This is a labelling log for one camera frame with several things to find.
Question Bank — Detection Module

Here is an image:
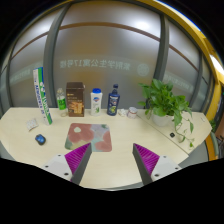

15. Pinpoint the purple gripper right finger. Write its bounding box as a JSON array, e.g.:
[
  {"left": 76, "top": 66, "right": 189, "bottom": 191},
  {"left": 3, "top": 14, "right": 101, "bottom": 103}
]
[{"left": 132, "top": 143, "right": 183, "bottom": 186}]

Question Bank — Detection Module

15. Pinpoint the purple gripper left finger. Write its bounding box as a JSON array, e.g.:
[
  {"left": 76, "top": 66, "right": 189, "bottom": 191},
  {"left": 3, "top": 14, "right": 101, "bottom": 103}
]
[{"left": 42, "top": 142, "right": 93, "bottom": 186}]

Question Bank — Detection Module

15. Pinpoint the floral mouse pad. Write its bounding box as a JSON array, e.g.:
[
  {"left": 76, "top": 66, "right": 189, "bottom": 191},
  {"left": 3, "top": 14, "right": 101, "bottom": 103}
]
[{"left": 65, "top": 123, "right": 112, "bottom": 152}]

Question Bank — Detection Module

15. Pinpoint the dark blue computer mouse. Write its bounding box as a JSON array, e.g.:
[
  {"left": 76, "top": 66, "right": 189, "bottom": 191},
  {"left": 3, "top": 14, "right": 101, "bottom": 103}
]
[{"left": 35, "top": 134, "right": 46, "bottom": 145}]

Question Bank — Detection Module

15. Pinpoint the white plant pot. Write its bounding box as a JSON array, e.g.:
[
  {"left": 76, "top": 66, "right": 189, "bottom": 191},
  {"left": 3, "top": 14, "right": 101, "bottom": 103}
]
[{"left": 152, "top": 114, "right": 173, "bottom": 127}]

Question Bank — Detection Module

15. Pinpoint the small white jar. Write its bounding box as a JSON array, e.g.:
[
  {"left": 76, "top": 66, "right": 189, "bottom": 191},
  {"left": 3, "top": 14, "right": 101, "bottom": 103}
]
[{"left": 127, "top": 107, "right": 138, "bottom": 119}]

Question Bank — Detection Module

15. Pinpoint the crumpled white wrapper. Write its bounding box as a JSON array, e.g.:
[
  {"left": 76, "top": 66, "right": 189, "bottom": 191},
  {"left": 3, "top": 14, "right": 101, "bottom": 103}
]
[{"left": 118, "top": 109, "right": 127, "bottom": 117}]

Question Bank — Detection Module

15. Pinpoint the green potted plant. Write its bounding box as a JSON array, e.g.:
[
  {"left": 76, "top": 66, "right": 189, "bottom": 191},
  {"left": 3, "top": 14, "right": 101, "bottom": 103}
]
[{"left": 138, "top": 79, "right": 194, "bottom": 148}]

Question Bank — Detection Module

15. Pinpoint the white blister pack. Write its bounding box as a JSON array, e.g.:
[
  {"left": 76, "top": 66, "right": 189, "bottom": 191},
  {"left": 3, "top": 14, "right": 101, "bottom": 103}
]
[{"left": 26, "top": 118, "right": 38, "bottom": 131}]

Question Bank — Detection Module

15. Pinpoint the white shampoo bottle blue cap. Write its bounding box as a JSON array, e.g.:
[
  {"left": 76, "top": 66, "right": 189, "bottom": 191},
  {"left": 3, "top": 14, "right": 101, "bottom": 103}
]
[{"left": 90, "top": 88, "right": 103, "bottom": 116}]

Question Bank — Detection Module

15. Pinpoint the clear green-label water bottle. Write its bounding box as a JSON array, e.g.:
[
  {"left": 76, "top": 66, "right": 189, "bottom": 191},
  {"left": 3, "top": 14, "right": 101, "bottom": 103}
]
[{"left": 56, "top": 88, "right": 67, "bottom": 117}]

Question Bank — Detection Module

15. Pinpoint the brown carton box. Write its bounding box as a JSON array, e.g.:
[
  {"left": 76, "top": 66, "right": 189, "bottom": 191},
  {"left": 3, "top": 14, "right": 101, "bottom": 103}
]
[{"left": 66, "top": 82, "right": 85, "bottom": 117}]

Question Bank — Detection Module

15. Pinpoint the dark blue shampoo bottle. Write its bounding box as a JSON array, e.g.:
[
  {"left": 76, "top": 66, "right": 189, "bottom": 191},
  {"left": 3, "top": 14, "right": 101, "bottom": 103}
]
[{"left": 107, "top": 84, "right": 120, "bottom": 116}]

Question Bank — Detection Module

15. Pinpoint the green white tall box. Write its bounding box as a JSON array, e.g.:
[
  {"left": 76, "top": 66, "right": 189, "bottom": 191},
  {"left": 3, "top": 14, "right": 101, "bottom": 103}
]
[{"left": 33, "top": 67, "right": 52, "bottom": 125}]

